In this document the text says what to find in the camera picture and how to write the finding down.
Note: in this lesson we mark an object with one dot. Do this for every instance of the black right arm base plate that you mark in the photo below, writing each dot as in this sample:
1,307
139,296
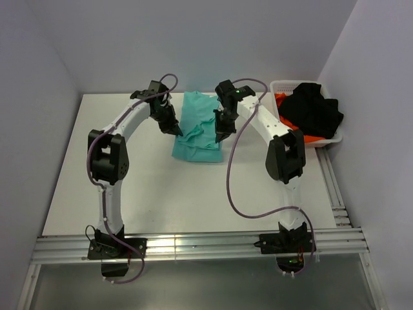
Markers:
285,243

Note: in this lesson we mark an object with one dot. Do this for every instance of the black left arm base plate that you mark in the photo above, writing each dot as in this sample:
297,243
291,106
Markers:
113,250

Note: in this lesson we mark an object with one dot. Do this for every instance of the black t shirt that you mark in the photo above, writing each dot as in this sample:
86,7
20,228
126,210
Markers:
306,109

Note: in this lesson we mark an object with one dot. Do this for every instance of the aluminium table frame rail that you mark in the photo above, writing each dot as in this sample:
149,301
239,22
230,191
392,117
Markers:
344,239

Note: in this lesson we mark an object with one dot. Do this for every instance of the teal t shirt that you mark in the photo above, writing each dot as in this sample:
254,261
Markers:
198,141

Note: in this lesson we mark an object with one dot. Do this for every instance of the white perforated plastic basket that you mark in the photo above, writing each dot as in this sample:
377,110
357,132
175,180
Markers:
287,87

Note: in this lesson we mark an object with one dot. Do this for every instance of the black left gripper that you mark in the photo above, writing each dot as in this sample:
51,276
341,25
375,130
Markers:
171,127

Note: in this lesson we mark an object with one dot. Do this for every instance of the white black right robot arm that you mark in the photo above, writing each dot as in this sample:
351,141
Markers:
284,162

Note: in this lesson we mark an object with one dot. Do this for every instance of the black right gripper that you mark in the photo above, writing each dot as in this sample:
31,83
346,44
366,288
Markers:
222,132

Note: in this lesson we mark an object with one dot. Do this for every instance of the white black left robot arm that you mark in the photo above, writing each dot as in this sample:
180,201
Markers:
107,161

